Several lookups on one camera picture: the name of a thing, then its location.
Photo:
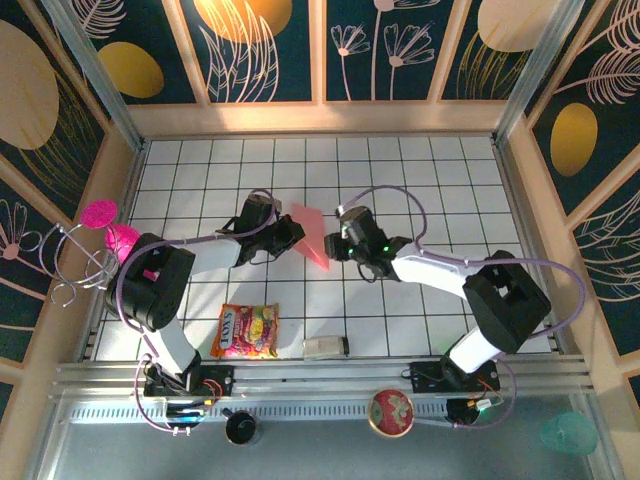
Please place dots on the pink cloth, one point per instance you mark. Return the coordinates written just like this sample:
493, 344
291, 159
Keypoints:
312, 225

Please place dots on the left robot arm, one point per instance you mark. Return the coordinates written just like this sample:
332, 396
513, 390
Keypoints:
215, 250

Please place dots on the orange candy bag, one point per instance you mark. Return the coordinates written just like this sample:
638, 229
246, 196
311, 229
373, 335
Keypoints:
245, 330

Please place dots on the clear jar with black lid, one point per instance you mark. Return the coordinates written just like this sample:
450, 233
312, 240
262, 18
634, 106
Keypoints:
322, 347

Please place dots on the round magenta fuzzy ball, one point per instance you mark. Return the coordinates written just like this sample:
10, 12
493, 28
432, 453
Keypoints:
122, 237

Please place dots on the flat magenta fuzzy disc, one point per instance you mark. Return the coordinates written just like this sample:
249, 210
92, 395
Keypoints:
99, 213

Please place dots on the red strawberry bowl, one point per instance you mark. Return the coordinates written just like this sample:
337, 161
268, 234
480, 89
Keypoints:
391, 412

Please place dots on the black mug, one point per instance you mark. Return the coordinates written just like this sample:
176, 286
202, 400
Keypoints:
241, 427

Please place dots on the small electronics board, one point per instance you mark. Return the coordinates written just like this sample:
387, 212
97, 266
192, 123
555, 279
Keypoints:
187, 412
475, 406

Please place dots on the green plastic cup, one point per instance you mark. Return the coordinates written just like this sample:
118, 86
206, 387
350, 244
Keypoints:
570, 435

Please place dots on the aluminium mounting rail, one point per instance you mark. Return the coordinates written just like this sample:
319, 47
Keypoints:
325, 372

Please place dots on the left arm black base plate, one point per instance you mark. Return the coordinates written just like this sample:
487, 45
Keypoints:
222, 381

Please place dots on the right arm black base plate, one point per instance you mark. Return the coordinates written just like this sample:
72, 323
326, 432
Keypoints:
425, 377

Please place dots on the aluminium frame post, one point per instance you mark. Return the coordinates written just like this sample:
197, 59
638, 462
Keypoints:
530, 75
100, 80

